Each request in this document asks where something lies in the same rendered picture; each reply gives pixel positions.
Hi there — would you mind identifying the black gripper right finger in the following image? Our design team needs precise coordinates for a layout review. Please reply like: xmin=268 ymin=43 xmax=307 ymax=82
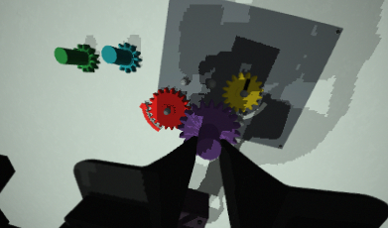
xmin=219 ymin=139 xmax=388 ymax=228

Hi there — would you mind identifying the red gear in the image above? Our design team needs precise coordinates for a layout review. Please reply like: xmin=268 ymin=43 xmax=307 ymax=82
xmin=148 ymin=87 xmax=191 ymax=130

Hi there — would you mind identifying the white curved arrow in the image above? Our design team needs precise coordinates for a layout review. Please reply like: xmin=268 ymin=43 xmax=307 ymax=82
xmin=239 ymin=102 xmax=267 ymax=120

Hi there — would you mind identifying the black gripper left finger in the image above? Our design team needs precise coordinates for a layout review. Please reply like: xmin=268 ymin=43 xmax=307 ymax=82
xmin=73 ymin=136 xmax=198 ymax=228

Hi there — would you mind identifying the teal gear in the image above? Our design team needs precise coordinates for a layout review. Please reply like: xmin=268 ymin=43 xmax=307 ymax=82
xmin=101 ymin=43 xmax=142 ymax=73

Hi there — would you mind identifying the purple gear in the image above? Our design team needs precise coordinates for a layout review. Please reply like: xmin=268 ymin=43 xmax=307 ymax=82
xmin=178 ymin=99 xmax=241 ymax=161

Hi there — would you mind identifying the green gear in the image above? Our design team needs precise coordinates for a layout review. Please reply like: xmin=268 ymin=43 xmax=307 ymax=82
xmin=54 ymin=44 xmax=100 ymax=72

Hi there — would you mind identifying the yellow gear with black stripe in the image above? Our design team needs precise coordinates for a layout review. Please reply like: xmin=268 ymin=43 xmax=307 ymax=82
xmin=222 ymin=72 xmax=264 ymax=112

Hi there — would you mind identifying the red curved arrow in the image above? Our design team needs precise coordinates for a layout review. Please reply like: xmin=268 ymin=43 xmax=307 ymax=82
xmin=139 ymin=103 xmax=160 ymax=132

